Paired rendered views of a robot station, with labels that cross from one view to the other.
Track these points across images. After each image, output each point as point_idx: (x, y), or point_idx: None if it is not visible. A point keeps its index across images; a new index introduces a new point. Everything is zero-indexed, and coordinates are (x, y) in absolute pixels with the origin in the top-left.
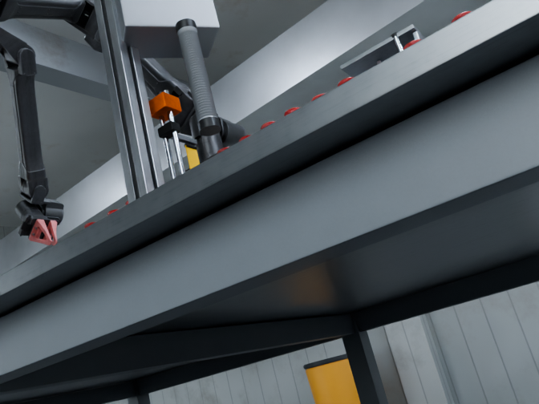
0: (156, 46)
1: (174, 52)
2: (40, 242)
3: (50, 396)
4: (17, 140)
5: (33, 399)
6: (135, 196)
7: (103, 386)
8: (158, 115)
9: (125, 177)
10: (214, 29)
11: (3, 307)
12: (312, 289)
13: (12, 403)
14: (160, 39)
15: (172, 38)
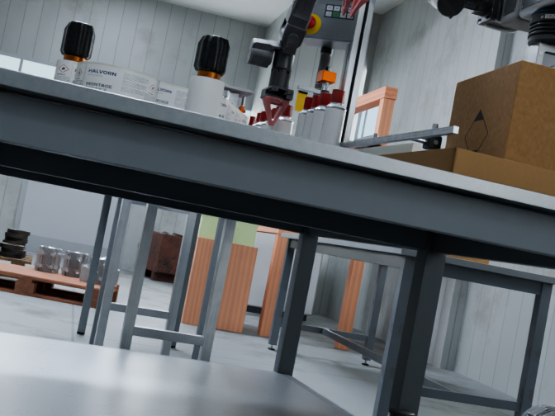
0: (336, 44)
1: (323, 41)
2: (361, 6)
3: (249, 146)
4: None
5: (296, 157)
6: None
7: (78, 106)
8: (329, 82)
9: (350, 131)
10: (308, 45)
11: None
12: None
13: (344, 167)
14: (336, 46)
15: (329, 45)
